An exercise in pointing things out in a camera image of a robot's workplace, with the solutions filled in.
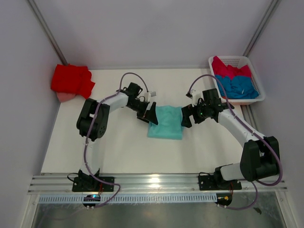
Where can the aluminium mounting rail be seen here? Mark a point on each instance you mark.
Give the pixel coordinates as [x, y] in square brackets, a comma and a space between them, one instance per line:
[130, 183]

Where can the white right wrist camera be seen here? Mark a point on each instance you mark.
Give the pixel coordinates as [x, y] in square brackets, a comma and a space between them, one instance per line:
[194, 95]

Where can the magenta t shirt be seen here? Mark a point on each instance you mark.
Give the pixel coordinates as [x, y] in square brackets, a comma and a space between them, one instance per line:
[219, 68]

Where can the teal t shirt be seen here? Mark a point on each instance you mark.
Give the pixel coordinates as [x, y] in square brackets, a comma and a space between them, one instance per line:
[169, 123]

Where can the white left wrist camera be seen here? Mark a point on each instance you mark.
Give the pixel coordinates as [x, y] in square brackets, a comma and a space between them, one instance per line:
[149, 95]

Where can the red folded t shirt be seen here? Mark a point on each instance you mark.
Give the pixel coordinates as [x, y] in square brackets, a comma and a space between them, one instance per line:
[72, 79]

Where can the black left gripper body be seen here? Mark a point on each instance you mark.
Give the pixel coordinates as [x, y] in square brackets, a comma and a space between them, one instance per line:
[140, 108]

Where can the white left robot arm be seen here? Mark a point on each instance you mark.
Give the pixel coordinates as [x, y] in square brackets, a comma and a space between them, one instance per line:
[92, 124]

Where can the white slotted cable duct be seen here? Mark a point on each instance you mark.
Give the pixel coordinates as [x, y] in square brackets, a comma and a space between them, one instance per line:
[127, 198]

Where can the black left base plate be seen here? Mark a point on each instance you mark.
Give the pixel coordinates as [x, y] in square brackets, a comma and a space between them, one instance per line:
[89, 184]

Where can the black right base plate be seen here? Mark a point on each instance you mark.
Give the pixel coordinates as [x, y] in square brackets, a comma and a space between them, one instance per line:
[209, 182]

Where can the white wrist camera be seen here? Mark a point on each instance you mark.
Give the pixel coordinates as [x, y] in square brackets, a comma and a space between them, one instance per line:
[194, 95]
[149, 95]

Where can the pink folded t shirt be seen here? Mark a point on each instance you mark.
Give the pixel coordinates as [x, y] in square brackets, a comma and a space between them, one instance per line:
[64, 97]

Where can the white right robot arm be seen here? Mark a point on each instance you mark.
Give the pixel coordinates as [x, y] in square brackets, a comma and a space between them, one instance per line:
[222, 113]

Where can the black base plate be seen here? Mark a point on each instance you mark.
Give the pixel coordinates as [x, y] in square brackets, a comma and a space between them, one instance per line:
[209, 182]
[89, 184]

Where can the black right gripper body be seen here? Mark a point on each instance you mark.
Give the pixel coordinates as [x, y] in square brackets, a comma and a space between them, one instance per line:
[200, 112]

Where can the blue t shirt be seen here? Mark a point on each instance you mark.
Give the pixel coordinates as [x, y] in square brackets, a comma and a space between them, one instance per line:
[240, 87]

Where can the white plastic basket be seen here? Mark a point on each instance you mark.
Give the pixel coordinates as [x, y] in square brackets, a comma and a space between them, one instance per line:
[239, 61]

